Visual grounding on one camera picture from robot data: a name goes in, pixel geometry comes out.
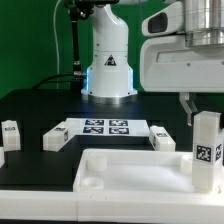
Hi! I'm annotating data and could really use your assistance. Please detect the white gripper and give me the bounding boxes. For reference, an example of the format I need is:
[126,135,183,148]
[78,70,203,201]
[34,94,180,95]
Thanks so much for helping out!
[140,1,224,126]

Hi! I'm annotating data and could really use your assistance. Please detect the white desk tabletop tray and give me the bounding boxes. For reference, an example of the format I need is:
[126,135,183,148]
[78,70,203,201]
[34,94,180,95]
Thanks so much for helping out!
[73,148,194,193]

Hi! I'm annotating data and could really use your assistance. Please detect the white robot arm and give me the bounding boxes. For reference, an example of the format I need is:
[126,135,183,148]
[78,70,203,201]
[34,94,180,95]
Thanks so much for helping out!
[82,0,224,120]

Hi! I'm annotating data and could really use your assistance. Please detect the white marker sheet with tags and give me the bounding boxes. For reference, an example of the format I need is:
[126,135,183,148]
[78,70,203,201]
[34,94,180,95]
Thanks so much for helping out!
[66,118,149,137]

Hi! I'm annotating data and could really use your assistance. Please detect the white front fence bar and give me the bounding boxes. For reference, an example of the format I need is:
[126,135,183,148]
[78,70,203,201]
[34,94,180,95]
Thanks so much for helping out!
[0,191,224,224]

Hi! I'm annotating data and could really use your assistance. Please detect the white left fence piece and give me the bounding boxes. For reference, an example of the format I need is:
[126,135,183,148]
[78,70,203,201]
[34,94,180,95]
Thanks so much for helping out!
[0,147,5,168]

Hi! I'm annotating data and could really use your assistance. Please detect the black cable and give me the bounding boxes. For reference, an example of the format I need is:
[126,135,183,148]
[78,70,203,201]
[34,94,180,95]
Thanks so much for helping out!
[31,73,84,90]

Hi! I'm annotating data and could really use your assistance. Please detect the white cable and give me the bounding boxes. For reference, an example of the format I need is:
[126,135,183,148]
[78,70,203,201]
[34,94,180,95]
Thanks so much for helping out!
[53,0,64,90]

